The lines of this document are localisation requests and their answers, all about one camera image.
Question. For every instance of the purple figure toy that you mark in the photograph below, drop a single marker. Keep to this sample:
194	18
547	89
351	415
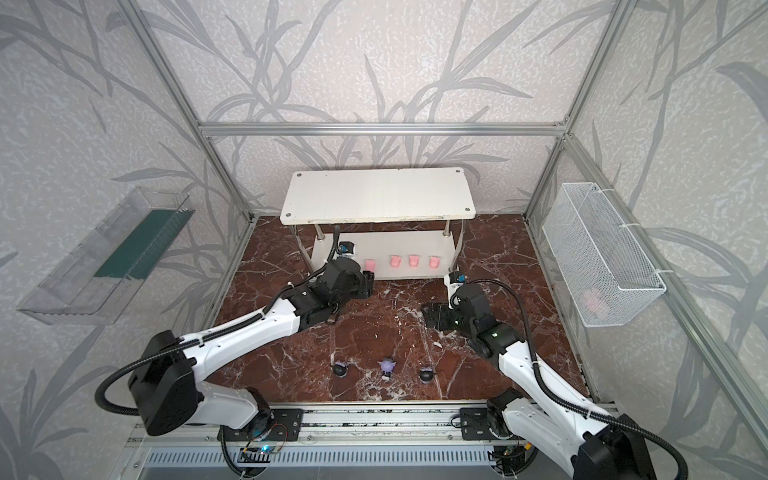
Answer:
387	366

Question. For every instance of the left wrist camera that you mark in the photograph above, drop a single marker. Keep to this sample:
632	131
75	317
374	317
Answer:
345	248

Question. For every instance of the pink toy in basket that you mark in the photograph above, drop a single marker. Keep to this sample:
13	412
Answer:
595	303

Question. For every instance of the clear plastic wall bin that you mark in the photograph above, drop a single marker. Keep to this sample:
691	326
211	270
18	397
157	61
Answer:
94	284

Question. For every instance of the black mounting plate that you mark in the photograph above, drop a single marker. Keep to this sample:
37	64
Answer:
283	425
479	424

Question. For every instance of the white wire mesh basket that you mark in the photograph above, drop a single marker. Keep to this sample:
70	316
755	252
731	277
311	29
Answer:
595	248

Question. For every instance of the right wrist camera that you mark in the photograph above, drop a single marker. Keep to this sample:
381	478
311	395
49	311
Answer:
453	281

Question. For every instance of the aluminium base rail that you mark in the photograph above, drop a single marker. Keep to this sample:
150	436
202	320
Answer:
411	423

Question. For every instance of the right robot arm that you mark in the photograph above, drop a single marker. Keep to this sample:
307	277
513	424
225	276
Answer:
615	452

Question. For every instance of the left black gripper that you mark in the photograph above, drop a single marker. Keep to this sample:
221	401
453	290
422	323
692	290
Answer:
365	284

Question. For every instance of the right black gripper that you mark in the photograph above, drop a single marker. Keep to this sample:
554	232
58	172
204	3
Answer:
435	315

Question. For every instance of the aluminium frame crossbar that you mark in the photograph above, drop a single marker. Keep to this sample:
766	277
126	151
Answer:
534	129

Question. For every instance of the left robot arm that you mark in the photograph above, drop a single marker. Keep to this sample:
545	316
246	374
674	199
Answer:
173	390

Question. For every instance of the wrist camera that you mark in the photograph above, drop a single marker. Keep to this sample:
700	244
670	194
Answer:
345	248
453	281

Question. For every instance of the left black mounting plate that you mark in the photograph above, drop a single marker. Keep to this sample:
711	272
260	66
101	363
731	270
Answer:
283	425

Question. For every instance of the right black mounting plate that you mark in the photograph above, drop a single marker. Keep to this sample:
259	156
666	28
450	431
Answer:
479	424

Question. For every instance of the dark round toy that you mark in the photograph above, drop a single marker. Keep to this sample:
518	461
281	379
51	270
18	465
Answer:
340	369
426	375

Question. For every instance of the white two-tier shelf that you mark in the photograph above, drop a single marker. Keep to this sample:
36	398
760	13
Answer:
383	196

